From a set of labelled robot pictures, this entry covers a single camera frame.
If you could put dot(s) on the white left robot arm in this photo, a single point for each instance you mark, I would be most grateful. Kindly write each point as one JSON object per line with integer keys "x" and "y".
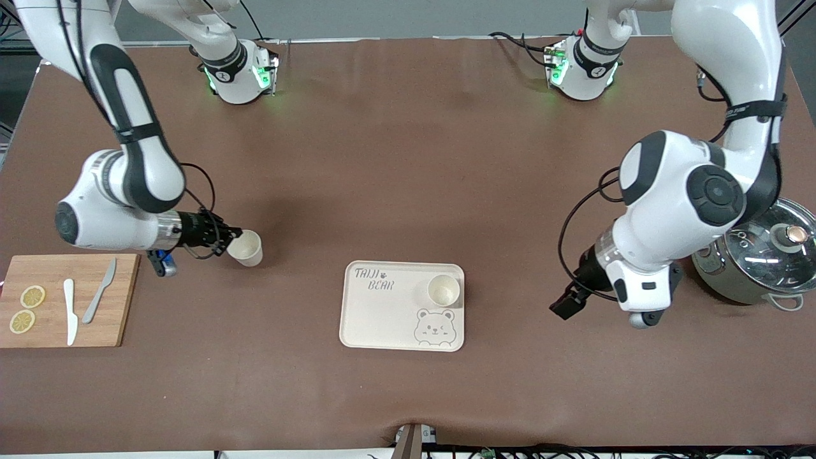
{"x": 669, "y": 217}

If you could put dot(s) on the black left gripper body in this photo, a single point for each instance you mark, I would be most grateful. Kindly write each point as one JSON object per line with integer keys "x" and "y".
{"x": 590, "y": 273}

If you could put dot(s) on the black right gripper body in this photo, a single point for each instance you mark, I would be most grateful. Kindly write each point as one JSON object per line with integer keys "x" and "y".
{"x": 195, "y": 229}

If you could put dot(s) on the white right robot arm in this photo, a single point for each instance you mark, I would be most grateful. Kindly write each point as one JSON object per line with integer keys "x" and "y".
{"x": 108, "y": 220}

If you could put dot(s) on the white plastic cup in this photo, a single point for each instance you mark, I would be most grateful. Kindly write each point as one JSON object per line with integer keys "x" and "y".
{"x": 247, "y": 250}
{"x": 444, "y": 292}

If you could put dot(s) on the grey plastic knife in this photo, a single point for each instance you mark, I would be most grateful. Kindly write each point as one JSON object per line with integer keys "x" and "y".
{"x": 97, "y": 296}

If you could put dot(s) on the white plastic knife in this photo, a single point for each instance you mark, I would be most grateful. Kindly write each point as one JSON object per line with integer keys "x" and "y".
{"x": 71, "y": 319}

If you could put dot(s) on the wooden cutting board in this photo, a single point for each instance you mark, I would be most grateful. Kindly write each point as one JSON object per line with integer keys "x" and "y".
{"x": 111, "y": 319}

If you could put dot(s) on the lemon slice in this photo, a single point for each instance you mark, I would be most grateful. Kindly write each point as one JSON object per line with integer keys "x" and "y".
{"x": 22, "y": 321}
{"x": 32, "y": 296}

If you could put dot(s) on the aluminium frame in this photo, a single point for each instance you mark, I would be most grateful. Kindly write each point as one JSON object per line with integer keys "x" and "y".
{"x": 150, "y": 43}

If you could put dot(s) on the grey pot glass lid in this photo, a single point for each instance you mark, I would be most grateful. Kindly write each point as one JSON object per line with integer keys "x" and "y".
{"x": 733, "y": 287}

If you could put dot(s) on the cream bear print tray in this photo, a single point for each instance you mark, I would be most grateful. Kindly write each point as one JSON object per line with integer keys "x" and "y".
{"x": 382, "y": 319}

